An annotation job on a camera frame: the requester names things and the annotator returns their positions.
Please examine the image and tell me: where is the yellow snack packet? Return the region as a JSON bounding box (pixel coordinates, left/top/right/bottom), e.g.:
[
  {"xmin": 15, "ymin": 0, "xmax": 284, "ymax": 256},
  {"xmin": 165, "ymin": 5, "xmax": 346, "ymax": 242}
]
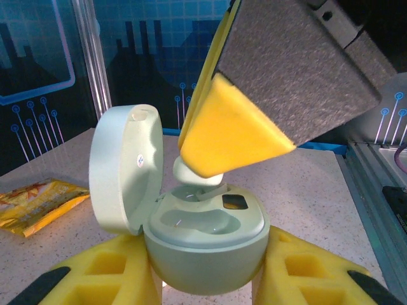
[{"xmin": 0, "ymin": 177, "xmax": 91, "ymax": 238}]

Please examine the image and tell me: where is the aluminium frame post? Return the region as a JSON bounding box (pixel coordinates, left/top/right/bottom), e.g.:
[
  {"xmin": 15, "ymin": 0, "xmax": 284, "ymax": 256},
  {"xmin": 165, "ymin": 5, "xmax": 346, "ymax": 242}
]
[{"xmin": 71, "ymin": 0, "xmax": 113, "ymax": 119}]

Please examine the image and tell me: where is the mint green wireless earbud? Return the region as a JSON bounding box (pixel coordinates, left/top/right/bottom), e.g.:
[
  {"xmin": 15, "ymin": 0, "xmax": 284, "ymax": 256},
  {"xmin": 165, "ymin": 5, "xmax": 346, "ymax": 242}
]
[{"xmin": 172, "ymin": 157, "xmax": 229, "ymax": 201}]

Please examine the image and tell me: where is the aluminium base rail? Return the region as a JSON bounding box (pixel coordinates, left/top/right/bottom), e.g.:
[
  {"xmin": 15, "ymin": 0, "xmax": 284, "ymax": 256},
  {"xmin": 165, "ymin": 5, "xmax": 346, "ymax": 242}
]
[{"xmin": 336, "ymin": 138, "xmax": 407, "ymax": 305}]

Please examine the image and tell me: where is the mint green earbud charging case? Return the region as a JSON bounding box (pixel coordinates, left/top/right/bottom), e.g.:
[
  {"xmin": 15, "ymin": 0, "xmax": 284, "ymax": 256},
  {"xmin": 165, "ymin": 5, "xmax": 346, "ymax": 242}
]
[{"xmin": 88, "ymin": 104, "xmax": 272, "ymax": 296}]

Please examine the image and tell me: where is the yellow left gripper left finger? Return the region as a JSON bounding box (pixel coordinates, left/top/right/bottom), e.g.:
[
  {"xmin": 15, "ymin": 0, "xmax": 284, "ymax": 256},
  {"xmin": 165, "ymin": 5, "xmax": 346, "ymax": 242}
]
[{"xmin": 6, "ymin": 234, "xmax": 163, "ymax": 305}]

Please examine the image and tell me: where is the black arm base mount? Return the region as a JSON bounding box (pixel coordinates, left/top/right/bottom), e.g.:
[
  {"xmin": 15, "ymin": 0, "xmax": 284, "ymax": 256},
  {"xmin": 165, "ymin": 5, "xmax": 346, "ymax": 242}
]
[{"xmin": 381, "ymin": 186, "xmax": 407, "ymax": 238}]

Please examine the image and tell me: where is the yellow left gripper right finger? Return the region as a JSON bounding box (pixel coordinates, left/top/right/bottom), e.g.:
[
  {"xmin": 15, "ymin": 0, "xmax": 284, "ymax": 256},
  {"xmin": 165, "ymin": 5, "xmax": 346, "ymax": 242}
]
[{"xmin": 251, "ymin": 224, "xmax": 405, "ymax": 305}]

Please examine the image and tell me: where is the purple cable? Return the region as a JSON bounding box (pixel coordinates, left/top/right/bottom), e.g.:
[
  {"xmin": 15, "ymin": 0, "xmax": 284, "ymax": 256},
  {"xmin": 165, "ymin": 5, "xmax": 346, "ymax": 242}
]
[{"xmin": 392, "ymin": 144, "xmax": 407, "ymax": 175}]

